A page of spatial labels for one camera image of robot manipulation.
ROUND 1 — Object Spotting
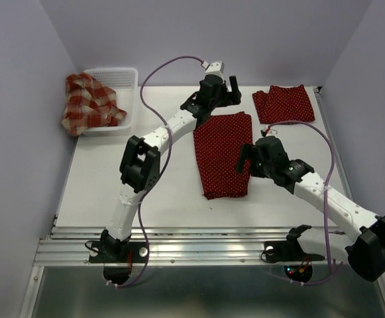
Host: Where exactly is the red polka dot skirt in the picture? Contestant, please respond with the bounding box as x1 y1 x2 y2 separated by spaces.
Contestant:
252 85 315 124
193 112 252 200

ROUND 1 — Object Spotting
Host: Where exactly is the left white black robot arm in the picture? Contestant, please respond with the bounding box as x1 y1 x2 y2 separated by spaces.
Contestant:
100 75 242 261

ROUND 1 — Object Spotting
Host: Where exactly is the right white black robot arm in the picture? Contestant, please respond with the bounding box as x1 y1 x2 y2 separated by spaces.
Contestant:
236 136 385 282

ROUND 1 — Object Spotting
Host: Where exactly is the white plastic basket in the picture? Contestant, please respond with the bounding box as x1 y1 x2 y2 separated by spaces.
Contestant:
83 67 139 137

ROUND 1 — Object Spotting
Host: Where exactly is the red cream plaid skirt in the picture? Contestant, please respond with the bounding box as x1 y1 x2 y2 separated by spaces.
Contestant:
61 72 128 136

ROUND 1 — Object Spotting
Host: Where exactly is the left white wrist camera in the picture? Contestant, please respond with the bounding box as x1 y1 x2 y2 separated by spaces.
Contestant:
201 61 225 78

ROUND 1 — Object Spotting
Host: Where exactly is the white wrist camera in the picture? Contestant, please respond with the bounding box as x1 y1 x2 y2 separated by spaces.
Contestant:
260 128 278 137
201 61 225 78

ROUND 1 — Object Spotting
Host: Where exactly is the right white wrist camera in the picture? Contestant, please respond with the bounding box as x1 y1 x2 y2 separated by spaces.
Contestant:
260 128 278 137

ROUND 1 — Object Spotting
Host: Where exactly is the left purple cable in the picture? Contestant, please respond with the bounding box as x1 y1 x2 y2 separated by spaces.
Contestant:
105 54 209 288

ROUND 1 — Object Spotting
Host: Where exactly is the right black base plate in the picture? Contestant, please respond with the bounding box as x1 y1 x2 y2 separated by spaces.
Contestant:
260 240 325 264

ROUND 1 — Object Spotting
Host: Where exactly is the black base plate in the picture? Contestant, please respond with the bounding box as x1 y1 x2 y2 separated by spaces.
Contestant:
260 240 325 264
85 240 149 264

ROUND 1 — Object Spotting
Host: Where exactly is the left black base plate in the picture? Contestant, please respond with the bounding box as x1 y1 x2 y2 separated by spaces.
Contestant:
85 240 149 264

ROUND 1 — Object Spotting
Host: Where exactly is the aluminium rail frame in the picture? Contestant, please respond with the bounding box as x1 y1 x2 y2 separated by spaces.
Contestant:
19 84 385 318

